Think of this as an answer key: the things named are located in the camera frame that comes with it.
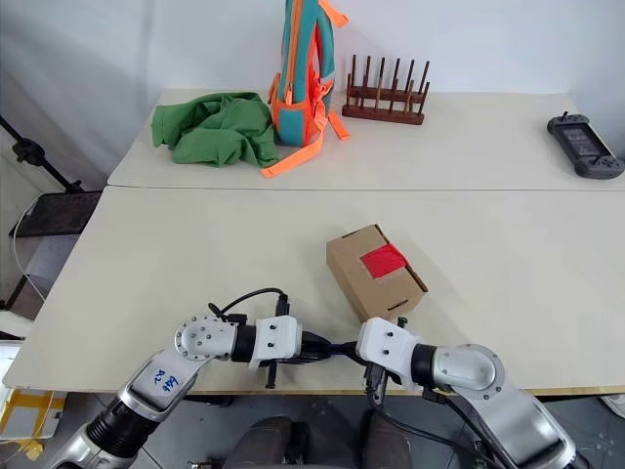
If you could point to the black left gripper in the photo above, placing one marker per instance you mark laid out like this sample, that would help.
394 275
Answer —
307 349

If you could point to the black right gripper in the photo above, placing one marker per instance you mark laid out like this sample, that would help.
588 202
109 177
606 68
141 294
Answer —
377 383

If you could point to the brown cardboard box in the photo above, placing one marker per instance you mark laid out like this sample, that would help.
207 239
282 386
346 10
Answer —
376 288

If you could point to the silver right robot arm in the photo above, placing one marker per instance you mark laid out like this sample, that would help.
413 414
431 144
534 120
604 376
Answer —
488 381

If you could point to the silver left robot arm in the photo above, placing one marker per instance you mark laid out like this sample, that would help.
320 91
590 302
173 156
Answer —
205 342

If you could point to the red tape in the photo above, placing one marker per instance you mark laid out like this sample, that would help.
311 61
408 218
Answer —
383 261

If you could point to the yellow floor tape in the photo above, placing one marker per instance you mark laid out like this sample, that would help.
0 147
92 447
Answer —
10 396

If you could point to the dark rounded shape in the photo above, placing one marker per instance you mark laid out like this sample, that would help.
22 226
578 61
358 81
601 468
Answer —
268 442
388 439

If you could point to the dark wooden peg rack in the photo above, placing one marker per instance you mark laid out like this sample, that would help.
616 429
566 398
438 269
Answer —
383 110

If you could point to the green crumpled cloth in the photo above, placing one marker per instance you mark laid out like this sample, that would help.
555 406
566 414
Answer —
215 132

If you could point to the teal and orange backpack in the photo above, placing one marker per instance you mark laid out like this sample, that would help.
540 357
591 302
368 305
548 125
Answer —
300 98

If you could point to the black square stand plate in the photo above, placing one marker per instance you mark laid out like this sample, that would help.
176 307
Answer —
56 215

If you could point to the black handheld controller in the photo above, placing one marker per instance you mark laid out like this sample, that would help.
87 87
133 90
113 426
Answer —
583 144

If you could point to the black tripod stand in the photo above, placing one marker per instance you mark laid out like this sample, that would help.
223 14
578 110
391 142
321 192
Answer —
34 151

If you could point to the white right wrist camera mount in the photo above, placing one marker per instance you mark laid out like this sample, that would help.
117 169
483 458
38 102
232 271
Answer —
386 342

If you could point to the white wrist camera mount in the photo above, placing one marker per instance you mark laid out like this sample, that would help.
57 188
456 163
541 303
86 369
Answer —
276 339
386 342

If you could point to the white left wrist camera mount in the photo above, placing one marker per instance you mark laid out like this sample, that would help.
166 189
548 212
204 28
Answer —
276 339

